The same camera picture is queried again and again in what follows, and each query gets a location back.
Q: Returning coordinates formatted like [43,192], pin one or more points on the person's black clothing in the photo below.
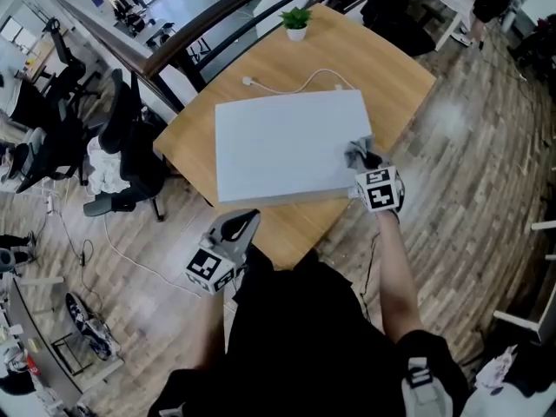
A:
[304,341]

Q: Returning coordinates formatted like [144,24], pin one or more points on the person's left forearm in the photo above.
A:
[210,328]

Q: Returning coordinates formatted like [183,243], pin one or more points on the pale crumpled cloth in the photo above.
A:
[497,367]

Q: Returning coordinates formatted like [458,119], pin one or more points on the small potted plant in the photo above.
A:
[296,22]

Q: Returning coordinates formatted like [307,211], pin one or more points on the white shelf unit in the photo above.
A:
[521,402]

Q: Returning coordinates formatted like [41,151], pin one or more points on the black padded office chair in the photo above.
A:
[395,15]

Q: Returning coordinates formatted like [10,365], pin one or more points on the white power strip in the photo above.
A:
[50,204]

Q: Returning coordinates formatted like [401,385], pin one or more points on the black white patterned bag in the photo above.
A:
[93,326]

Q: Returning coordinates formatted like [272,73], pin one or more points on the black round device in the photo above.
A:
[6,260]

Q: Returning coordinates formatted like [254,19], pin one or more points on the grey cloth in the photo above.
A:
[356,152]

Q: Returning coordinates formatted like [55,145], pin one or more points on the person's right forearm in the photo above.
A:
[397,276]

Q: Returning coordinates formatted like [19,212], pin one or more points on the white board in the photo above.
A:
[286,146]

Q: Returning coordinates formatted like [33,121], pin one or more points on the dark wooden handrail railing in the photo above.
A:
[143,54]

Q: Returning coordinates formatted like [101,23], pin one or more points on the white covered table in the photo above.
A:
[452,7]

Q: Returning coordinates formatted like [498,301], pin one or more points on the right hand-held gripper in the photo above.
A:
[380,189]

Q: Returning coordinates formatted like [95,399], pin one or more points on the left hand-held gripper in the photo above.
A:
[208,267]

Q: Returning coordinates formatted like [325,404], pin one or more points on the white crumpled cloth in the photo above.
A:
[108,170]

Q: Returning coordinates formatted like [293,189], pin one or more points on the black mesh office chair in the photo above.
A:
[130,154]

